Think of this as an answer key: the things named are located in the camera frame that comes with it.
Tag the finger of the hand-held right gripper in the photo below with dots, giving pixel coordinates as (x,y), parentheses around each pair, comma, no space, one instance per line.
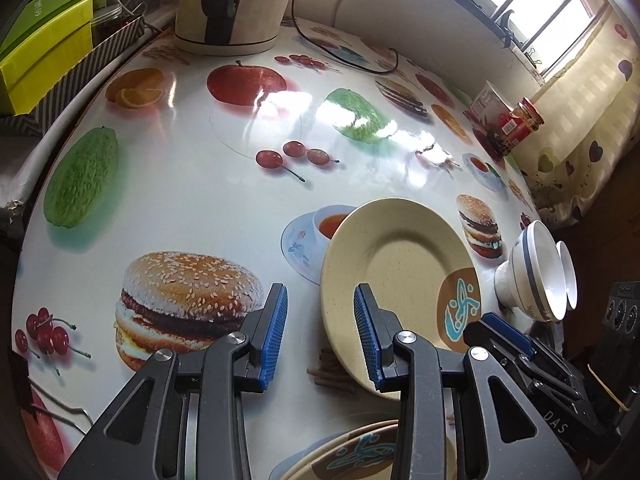
(507,327)
(485,337)

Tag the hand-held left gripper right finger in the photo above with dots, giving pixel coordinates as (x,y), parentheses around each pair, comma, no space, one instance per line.
(365,340)

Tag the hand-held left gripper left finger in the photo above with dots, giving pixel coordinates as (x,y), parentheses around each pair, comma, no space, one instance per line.
(275,340)

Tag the white bowl blue rim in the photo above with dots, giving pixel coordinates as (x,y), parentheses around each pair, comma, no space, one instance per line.
(525,270)
(569,275)

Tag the cream plate brown blue pattern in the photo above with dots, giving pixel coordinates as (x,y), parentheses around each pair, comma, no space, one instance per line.
(345,432)
(350,465)
(400,260)

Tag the black appliance with knobs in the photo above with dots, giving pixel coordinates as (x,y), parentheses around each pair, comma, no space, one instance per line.
(622,320)

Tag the brown wooden cabinet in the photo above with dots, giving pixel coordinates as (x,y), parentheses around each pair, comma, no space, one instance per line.
(610,240)

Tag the food printed tablecloth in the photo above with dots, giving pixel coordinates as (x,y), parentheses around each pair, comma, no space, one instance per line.
(200,200)

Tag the glass jar red label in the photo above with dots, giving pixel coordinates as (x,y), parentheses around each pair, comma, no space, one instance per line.
(520,125)

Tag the cream curtain heart print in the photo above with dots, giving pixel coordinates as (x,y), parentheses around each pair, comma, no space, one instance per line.
(585,135)

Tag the black binder clip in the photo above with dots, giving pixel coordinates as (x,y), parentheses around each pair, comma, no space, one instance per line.
(20,380)

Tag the small binder clips on sill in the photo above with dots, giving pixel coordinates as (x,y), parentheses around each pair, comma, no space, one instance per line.
(535,57)

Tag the dark bird figurine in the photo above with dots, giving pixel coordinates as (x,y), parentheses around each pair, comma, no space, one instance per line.
(507,25)

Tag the striped storage basket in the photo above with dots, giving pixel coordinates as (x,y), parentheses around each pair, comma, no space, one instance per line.
(100,55)

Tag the clear plastic container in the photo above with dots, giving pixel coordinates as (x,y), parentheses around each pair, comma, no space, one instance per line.
(115,22)

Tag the dark green box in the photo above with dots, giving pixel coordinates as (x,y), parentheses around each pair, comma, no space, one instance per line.
(45,5)

